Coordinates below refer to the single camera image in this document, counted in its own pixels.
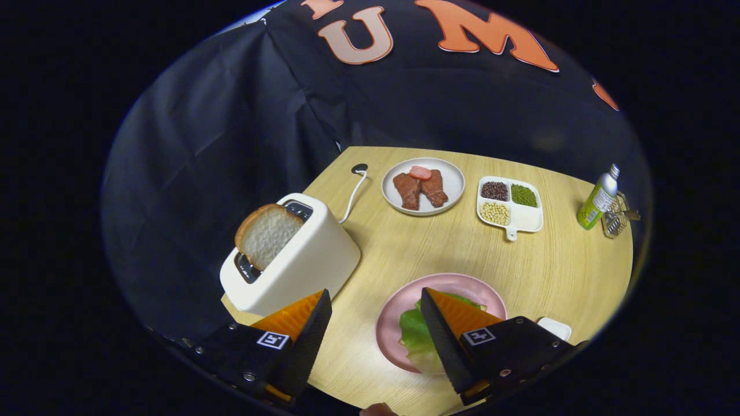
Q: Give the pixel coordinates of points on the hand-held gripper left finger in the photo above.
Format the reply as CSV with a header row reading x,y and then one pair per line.
x,y
309,346

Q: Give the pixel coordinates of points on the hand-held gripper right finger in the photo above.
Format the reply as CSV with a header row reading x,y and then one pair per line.
x,y
444,344

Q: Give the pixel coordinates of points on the green lettuce leaf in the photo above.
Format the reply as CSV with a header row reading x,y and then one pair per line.
x,y
413,335

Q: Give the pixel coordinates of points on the round-topped bread slice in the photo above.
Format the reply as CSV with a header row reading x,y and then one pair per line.
x,y
269,234

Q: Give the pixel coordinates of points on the pink plate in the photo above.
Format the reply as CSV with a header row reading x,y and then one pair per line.
x,y
393,306

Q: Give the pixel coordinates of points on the white toaster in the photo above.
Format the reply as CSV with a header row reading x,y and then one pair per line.
x,y
312,260

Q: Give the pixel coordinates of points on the white plate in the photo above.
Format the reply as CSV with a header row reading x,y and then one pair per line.
x,y
555,328

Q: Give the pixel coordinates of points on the yellow soybeans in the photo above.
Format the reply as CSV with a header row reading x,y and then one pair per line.
x,y
495,213

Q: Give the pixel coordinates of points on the white divided dish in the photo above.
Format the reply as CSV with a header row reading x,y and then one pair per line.
x,y
527,218

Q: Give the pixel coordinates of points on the brown meat piece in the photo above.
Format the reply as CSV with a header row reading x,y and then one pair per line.
x,y
407,190
435,190

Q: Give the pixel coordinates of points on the dark red beans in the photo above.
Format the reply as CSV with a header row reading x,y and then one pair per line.
x,y
495,190

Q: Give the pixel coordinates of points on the round beige plate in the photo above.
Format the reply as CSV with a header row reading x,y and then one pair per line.
x,y
454,179

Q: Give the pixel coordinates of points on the green mung beans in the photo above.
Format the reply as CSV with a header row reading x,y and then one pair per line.
x,y
524,195

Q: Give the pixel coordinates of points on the red sausage slice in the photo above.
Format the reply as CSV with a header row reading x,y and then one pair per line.
x,y
420,173

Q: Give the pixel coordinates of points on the green label drink bottle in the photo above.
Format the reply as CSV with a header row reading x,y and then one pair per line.
x,y
595,205

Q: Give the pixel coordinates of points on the black backdrop cloth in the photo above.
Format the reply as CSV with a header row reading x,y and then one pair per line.
x,y
231,144

